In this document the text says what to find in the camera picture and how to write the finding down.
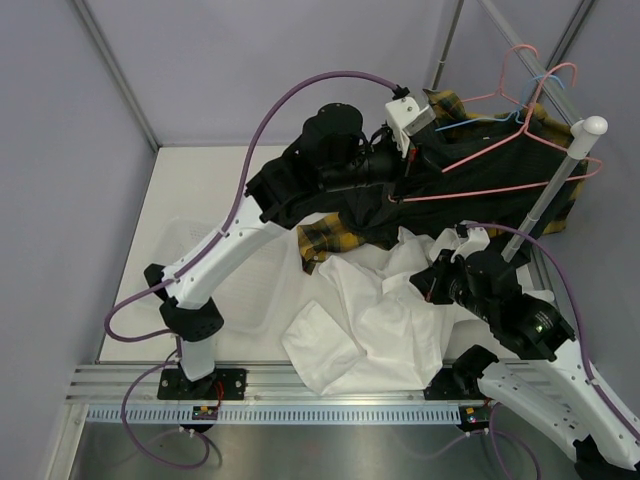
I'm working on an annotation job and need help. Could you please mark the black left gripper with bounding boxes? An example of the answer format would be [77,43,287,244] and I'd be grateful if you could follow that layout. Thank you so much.
[321,127,444,203]

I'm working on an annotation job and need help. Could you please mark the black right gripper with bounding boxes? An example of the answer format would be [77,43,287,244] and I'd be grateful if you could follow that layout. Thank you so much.
[409,248,496,322]

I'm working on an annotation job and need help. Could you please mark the white shirt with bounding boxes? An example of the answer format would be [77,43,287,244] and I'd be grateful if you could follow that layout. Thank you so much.
[281,228,471,382]

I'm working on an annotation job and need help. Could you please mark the dark green striped shirt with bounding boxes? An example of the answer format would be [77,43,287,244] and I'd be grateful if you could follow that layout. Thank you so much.
[294,114,589,261]

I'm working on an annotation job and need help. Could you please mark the blue wire hanger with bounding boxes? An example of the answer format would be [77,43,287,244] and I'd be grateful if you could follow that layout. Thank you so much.
[434,74,551,134]

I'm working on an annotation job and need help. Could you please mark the pink wire hanger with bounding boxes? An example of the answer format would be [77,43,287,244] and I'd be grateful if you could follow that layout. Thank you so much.
[389,77,603,203]
[462,43,539,105]

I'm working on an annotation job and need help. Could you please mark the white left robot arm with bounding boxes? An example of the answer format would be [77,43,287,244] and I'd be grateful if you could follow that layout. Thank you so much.
[144,97,435,399]

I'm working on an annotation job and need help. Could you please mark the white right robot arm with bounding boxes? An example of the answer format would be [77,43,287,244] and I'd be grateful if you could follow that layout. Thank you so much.
[410,250,639,479]

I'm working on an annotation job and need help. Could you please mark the yellow plaid shirt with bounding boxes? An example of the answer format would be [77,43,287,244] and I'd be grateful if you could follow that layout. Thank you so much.
[297,89,587,275]

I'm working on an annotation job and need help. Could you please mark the white plastic basket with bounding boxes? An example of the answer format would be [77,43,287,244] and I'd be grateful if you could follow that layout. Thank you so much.
[149,218,289,334]

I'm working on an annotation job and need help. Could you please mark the grey clothes rack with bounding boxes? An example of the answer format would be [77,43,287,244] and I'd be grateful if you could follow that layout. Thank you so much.
[478,1,608,262]

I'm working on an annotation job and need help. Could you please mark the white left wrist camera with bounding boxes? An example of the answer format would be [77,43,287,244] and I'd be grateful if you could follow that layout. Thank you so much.
[385,90,436,157]

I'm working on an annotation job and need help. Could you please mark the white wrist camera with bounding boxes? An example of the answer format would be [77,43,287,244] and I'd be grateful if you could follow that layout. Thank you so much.
[385,90,436,157]
[428,224,490,262]

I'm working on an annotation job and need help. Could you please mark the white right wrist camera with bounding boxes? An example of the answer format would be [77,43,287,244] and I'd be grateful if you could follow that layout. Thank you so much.
[428,224,490,262]

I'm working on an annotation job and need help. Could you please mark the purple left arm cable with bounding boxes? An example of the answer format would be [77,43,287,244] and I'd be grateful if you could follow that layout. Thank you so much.
[103,70,401,470]

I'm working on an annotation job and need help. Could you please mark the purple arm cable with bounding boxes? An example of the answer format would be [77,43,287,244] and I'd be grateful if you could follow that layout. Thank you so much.
[399,222,640,480]
[103,70,401,470]

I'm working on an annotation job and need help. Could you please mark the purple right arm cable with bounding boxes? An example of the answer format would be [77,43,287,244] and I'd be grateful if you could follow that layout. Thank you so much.
[399,222,640,480]

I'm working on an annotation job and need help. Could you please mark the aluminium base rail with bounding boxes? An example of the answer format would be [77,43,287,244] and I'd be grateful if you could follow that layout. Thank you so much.
[64,362,609,404]

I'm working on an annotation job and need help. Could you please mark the white slotted cable duct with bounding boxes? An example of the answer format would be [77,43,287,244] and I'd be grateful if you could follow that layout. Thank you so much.
[87,405,461,425]

